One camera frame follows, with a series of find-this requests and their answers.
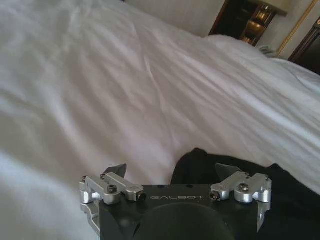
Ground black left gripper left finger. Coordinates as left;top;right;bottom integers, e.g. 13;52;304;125
78;162;147;235

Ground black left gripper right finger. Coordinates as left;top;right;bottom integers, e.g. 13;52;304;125
210;162;272;234

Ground white bed duvet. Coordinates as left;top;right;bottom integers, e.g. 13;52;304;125
0;0;320;240

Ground black garment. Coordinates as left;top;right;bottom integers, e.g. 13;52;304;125
171;147;320;240

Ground pale telephone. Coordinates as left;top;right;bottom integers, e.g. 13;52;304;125
258;45;278;59

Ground dark wooden furniture panel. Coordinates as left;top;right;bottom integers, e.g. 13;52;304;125
287;23;320;74

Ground dark wooden lit cabinet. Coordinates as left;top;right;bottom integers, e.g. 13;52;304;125
208;0;288;48

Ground gold picture frame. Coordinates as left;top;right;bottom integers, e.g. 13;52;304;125
276;0;320;58

